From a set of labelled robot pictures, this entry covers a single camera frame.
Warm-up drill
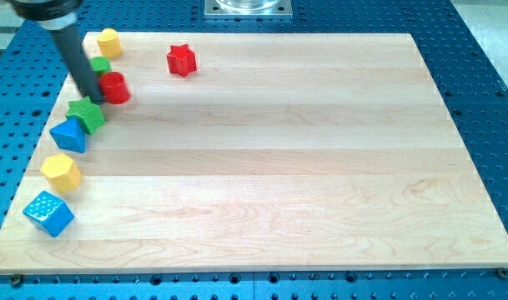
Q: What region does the red star block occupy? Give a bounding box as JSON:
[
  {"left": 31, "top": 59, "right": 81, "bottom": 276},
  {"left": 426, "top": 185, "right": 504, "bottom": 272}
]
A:
[{"left": 166, "top": 44, "right": 197, "bottom": 78}]

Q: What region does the light wooden board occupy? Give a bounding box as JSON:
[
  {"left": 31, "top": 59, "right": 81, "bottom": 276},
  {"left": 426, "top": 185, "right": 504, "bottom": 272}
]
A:
[{"left": 0, "top": 32, "right": 508, "bottom": 274}]

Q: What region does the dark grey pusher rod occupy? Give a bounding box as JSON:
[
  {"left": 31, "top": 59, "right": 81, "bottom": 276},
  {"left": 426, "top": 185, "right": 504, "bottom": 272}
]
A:
[{"left": 50, "top": 24, "right": 104, "bottom": 104}]

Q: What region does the yellow hexagon block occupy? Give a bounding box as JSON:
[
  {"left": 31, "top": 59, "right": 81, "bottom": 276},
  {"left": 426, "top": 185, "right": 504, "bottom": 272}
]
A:
[{"left": 40, "top": 153, "right": 83, "bottom": 193}]

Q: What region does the green star block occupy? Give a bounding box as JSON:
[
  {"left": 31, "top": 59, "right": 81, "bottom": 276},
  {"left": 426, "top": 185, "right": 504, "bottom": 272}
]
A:
[{"left": 65, "top": 97, "right": 106, "bottom": 135}]

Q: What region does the blue cube block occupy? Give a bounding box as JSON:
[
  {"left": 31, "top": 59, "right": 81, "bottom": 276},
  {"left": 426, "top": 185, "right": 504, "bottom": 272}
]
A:
[{"left": 23, "top": 191, "right": 74, "bottom": 238}]

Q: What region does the green cylinder block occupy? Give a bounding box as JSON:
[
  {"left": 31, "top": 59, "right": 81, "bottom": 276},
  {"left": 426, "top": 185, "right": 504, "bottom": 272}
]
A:
[{"left": 89, "top": 56, "right": 112, "bottom": 77}]

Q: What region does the yellow cylinder block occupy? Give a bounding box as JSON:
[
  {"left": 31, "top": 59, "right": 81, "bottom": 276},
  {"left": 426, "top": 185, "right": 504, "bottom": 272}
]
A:
[{"left": 97, "top": 28, "right": 123, "bottom": 58}]

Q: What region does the red cylinder block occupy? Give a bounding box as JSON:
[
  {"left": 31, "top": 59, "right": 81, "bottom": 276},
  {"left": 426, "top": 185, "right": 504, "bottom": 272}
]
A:
[{"left": 98, "top": 72, "right": 131, "bottom": 105}]

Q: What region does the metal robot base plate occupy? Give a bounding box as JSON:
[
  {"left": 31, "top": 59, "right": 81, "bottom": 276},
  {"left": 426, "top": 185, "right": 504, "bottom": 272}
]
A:
[{"left": 204, "top": 0, "right": 293, "bottom": 20}]

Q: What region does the blue triangle block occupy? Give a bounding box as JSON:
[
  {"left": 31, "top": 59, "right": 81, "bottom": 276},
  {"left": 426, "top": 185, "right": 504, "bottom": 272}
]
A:
[{"left": 49, "top": 117, "right": 86, "bottom": 153}]

